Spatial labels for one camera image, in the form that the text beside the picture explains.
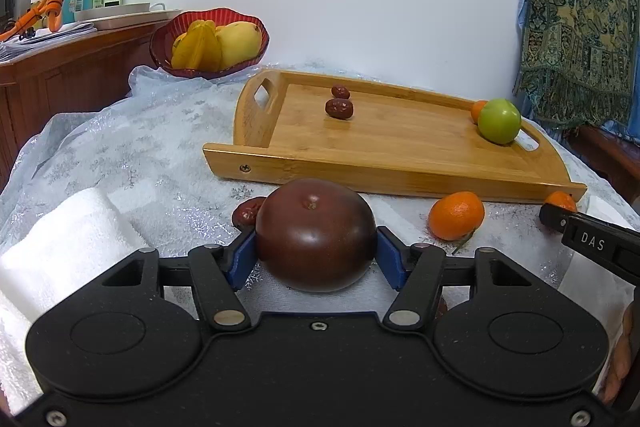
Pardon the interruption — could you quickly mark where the green apple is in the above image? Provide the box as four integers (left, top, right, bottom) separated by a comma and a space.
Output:
477, 98, 522, 145

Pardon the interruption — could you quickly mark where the rolled white towel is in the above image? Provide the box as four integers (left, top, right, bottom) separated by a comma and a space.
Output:
0, 187, 161, 413

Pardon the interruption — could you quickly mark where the green gold paisley shawl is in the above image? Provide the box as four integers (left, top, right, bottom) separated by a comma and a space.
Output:
513, 0, 640, 130

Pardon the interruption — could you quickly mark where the yellow starfruit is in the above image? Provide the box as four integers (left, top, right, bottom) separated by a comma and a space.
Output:
171, 20, 224, 72

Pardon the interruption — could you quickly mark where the snowflake sheer tablecloth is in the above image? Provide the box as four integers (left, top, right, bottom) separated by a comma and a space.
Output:
0, 57, 640, 288

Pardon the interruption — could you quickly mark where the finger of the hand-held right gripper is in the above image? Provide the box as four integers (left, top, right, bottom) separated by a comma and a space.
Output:
539, 203, 577, 234

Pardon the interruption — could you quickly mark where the flat white tray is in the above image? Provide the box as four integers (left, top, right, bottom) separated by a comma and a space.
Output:
92, 8, 184, 32

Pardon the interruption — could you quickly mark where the dark purple tomato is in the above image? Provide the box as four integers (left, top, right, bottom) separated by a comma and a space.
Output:
254, 178, 378, 294

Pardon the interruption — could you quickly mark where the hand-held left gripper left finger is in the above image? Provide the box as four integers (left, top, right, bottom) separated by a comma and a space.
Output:
100, 229, 258, 333

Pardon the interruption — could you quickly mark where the wooden cabinet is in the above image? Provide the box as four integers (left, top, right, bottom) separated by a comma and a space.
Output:
0, 19, 173, 192

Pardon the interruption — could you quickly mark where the red glass bowl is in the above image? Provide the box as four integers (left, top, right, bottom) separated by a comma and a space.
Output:
149, 8, 271, 81

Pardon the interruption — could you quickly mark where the wooden tray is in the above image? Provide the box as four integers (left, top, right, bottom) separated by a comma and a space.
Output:
202, 68, 588, 204

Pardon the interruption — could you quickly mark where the wooden chair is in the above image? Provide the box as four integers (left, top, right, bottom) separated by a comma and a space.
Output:
565, 124, 640, 205

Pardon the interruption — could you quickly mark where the yellow mango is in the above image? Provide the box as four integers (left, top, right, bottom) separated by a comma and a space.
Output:
215, 21, 263, 70

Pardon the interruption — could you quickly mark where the stack of papers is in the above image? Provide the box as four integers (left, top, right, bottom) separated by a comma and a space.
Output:
0, 21, 97, 64

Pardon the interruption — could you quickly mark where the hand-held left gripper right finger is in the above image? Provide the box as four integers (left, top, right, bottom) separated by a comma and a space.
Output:
376, 226, 546, 332

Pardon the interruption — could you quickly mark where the mandarin with green stem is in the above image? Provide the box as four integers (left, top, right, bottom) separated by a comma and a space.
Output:
428, 191, 486, 253

